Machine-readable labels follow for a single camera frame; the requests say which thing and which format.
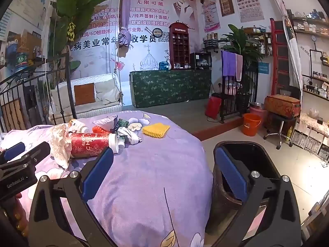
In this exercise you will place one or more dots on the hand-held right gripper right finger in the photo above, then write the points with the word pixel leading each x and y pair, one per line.
pixel 231 175

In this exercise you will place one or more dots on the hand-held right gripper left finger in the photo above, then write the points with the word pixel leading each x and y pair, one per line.
pixel 99 175

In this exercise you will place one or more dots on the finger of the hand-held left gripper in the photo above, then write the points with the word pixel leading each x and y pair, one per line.
pixel 14 150
pixel 38 149

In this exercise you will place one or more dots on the white plastic bag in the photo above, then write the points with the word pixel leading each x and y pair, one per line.
pixel 60 144

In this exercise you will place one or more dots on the dark brown waste bin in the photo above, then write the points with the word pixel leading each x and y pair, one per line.
pixel 246 154

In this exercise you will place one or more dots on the red paper cup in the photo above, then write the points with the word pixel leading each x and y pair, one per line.
pixel 87 144

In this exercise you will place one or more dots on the orange foam net sleeve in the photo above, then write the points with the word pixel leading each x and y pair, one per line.
pixel 100 129

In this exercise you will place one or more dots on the white plastic bottle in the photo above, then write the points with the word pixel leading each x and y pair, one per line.
pixel 79 127

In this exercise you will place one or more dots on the white paper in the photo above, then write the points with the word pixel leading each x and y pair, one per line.
pixel 131 137

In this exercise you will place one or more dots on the pale purple wrapper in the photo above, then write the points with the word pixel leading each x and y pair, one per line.
pixel 106 122

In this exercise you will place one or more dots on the green packet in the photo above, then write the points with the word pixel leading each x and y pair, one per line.
pixel 122 124

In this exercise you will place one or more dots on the person's left hand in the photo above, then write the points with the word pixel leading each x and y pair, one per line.
pixel 18 211

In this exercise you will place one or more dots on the purple floral blanket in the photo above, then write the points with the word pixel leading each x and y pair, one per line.
pixel 144 172

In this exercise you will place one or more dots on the orange bucket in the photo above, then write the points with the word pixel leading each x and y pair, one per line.
pixel 250 127

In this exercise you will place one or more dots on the white cushion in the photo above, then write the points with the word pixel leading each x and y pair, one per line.
pixel 63 97
pixel 108 90

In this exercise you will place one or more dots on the white wicker swing sofa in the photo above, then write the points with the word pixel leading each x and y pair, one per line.
pixel 102 110

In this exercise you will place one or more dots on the black swivel stool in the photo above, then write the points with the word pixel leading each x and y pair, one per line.
pixel 279 131

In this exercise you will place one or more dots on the pink basin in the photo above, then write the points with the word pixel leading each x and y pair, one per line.
pixel 262 115

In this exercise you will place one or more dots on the red bag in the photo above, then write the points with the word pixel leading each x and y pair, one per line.
pixel 212 108

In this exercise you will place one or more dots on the yellow bottle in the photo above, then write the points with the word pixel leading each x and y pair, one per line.
pixel 289 133

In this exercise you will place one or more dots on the brown cushion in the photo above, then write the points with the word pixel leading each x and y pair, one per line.
pixel 84 94

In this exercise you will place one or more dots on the black metal rack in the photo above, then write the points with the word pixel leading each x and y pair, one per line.
pixel 226 103

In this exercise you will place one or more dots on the yellow knitted cloth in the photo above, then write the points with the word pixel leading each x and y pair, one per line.
pixel 156 130

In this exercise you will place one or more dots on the metal basin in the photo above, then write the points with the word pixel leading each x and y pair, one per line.
pixel 257 105

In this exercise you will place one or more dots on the low cabinet with baskets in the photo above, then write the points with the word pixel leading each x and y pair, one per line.
pixel 305 139

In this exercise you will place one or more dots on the orange patterned suitcase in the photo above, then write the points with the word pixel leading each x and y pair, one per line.
pixel 281 105

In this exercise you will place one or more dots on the lace cloth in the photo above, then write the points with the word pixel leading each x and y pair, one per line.
pixel 311 123

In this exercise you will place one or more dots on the cardboard box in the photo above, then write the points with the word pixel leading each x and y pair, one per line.
pixel 30 43

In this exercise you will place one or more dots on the green floral mattress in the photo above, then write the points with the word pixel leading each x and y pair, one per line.
pixel 169 87

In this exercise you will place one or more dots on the pink towel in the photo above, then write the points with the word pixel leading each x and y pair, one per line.
pixel 239 67

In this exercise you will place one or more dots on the purple towel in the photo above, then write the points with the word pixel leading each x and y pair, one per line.
pixel 228 63

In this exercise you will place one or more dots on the black display box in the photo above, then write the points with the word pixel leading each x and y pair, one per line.
pixel 200 60

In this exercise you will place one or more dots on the yellow banana bunch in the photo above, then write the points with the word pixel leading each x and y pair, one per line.
pixel 72 30

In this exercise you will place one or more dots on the green potted plant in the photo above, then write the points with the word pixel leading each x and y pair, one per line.
pixel 241 43

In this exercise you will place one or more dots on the small shelf with bottles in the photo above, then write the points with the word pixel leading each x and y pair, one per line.
pixel 212 42

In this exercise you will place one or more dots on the white hanging cloth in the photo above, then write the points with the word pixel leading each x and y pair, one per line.
pixel 293 51

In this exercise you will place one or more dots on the tall banana plant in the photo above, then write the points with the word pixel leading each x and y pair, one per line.
pixel 74 2

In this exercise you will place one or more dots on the red telephone booth cabinet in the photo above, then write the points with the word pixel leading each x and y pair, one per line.
pixel 178 30

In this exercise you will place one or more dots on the black pipe with gauge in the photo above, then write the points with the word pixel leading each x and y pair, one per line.
pixel 313 38

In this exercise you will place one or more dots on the purple hanging cloth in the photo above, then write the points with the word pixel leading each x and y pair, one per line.
pixel 126 10

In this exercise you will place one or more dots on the white chart poster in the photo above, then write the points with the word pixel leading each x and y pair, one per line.
pixel 246 0

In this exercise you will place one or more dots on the blue wall sign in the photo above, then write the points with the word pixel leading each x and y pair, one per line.
pixel 263 68

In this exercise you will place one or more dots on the large wall poster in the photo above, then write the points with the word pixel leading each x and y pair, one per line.
pixel 144 43

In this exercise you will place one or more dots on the wall shelves with products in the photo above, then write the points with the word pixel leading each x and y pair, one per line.
pixel 316 30

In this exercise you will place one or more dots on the pink wall poster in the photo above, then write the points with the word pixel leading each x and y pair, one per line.
pixel 210 7

